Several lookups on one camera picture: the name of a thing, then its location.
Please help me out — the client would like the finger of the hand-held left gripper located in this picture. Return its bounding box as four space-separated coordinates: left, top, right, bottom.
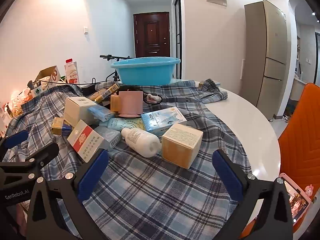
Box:
0 130 29 160
0 143 60 179

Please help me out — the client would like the blue illustrated cigarette box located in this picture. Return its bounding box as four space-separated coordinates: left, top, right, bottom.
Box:
141 107 188 136

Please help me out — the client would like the open cardboard box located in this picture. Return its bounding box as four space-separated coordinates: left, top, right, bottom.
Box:
32 65 62 90

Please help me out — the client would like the light blue swirl tube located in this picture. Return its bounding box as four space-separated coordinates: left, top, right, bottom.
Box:
99 117 145 132

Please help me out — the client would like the blue plastic basin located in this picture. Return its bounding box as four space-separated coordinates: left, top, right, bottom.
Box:
111 57 181 85

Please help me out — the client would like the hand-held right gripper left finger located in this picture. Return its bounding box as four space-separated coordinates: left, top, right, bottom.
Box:
26 148 110 240

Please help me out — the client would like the light blue tissue packet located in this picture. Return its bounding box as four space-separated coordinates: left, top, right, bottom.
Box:
87 104 117 122

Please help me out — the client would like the black cable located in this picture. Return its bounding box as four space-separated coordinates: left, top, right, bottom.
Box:
32 78 105 85

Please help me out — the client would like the dark red entrance door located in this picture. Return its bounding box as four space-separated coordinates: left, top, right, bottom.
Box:
133 12 171 58

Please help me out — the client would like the white cardboard box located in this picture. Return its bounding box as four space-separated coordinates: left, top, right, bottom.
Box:
64 96 97 128

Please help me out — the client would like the black bicycle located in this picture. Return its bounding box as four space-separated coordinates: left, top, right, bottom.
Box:
99 54 132 83

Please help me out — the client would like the red and white box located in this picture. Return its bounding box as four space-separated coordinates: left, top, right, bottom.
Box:
67 119 107 163

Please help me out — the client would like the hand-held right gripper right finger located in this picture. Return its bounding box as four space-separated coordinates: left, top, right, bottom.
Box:
212 149 293 240

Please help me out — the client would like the strawberry milk bottle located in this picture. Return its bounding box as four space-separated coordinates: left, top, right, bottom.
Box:
64 58 80 85

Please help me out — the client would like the pile of snack bags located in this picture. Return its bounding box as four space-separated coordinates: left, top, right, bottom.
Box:
0 87 33 135

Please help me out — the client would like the beige refrigerator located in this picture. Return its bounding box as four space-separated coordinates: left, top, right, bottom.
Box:
240 0 292 120

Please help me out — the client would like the pink plastic cup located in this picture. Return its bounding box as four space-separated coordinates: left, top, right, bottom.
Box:
118 91 144 118

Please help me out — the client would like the white lotion bottle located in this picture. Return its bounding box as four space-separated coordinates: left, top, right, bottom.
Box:
121 127 162 158

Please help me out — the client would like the long gold tube box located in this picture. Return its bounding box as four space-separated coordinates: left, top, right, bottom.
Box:
94 83 120 103

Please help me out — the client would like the white packet green triangle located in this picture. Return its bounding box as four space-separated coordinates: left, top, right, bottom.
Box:
30 86 44 98

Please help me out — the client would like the white plastic bag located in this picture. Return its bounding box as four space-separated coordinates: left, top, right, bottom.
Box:
40 76 59 87

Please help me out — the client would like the amber plastic box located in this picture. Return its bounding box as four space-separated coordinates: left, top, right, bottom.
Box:
110 94 120 112

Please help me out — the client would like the pink phone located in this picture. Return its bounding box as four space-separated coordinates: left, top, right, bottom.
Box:
279 172 314 223

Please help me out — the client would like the beige cube box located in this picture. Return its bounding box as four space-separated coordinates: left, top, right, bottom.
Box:
161 123 203 170

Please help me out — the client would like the orange chair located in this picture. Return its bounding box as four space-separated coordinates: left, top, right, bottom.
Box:
240 82 320 240

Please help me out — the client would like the black framed glass door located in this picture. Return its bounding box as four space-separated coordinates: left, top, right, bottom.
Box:
174 0 182 79

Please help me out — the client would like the translucent plastic box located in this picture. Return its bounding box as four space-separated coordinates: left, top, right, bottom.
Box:
94 126 122 152

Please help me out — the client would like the blue plaid shirt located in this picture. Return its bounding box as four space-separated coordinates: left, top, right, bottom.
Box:
0 79 252 240

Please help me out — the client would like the hair tie with white plush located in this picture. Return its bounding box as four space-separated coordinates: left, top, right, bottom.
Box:
143 93 163 105

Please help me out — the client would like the gold cigarette box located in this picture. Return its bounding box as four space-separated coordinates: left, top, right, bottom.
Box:
51 117 73 136

